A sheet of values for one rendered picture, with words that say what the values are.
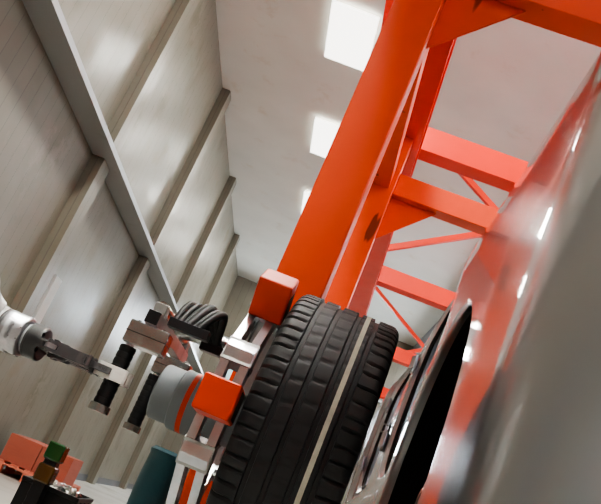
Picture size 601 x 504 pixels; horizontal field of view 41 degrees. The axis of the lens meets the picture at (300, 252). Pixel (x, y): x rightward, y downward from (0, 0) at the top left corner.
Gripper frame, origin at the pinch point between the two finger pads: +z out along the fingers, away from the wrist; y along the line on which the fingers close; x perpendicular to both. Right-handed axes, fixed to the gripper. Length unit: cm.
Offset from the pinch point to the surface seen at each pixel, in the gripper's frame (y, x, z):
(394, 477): -62, 8, 66
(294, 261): -66, 57, 17
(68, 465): -739, -51, -214
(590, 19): -69, 178, 78
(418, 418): -57, 25, 67
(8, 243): -533, 116, -299
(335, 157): -66, 95, 16
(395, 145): -206, 178, 23
